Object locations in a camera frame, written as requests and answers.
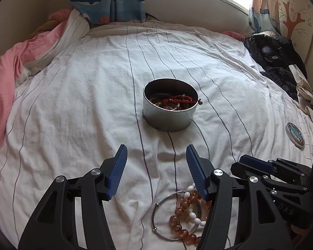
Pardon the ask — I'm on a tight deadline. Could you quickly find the tan bed sheet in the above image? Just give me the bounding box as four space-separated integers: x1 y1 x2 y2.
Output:
25 21 56 38

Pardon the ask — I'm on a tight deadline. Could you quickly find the pink blanket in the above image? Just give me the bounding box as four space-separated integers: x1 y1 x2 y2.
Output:
0 8 73 172

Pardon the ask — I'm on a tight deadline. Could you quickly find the thin silver bangle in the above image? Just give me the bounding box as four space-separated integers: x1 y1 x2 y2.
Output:
151 191 199 240

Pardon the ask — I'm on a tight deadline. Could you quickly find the orange tree wall sticker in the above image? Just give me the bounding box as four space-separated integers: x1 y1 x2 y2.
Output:
278 0 313 39

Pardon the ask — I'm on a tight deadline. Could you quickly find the white striped duvet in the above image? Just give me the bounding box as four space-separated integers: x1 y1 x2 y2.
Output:
0 22 313 250

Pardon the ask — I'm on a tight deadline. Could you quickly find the dark knitted cloth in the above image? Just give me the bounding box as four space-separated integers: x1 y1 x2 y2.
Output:
261 65 309 102

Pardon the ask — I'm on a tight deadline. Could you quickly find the round tin lid blue print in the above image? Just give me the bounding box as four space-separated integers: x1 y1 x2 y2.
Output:
285 122 305 149

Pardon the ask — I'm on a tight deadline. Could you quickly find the black shiny jacket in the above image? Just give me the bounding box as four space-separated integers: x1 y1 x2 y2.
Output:
244 32 307 76

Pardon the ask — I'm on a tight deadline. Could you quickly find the cream cloth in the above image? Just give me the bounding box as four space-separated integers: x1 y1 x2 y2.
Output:
288 64 313 115

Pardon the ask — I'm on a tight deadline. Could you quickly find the red cord bracelet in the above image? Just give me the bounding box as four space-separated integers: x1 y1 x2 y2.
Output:
160 95 202 110

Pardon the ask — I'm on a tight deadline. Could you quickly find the pink and blue curtain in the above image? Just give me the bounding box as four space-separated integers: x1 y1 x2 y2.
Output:
249 0 281 35

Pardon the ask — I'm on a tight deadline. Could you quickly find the white bead bracelet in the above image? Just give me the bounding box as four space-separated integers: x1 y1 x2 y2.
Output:
183 184 207 227

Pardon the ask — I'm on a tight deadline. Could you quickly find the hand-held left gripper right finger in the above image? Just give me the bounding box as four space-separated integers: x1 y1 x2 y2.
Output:
186 144 287 250

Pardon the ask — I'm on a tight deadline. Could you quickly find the round metal tin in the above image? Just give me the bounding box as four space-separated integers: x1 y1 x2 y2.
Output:
142 78 199 131

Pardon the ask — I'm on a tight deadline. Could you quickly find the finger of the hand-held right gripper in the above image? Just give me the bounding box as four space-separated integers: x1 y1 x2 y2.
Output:
231 162 307 200
239 155 313 185

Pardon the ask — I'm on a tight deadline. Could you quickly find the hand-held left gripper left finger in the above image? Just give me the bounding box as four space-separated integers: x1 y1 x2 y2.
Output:
18 144 128 250

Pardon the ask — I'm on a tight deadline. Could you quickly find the amber bead bracelet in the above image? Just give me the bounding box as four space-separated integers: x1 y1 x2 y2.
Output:
169 190 212 245

